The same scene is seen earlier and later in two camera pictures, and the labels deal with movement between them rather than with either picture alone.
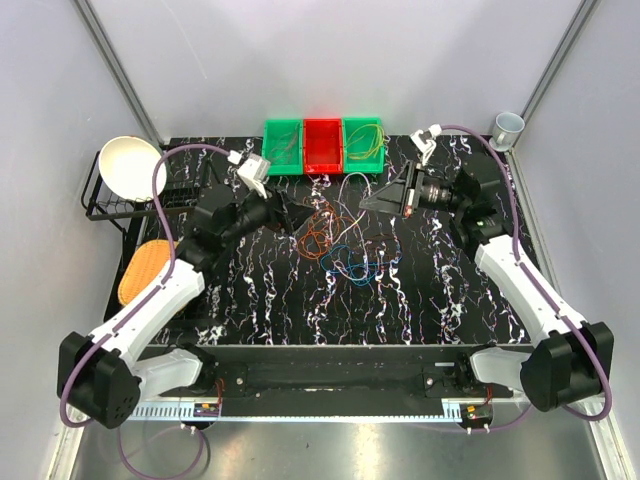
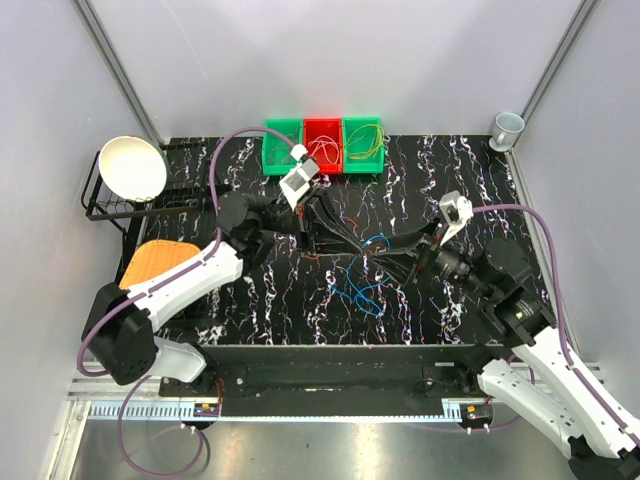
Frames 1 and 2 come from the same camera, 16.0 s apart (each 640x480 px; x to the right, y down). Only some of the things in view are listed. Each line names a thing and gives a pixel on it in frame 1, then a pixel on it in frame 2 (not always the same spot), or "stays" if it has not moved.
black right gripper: x=406 y=191 → x=400 y=264
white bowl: x=126 y=166 stays
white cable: x=341 y=200 → x=324 y=140
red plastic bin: x=323 y=146 stays
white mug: x=506 y=129 stays
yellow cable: x=378 y=140 stays
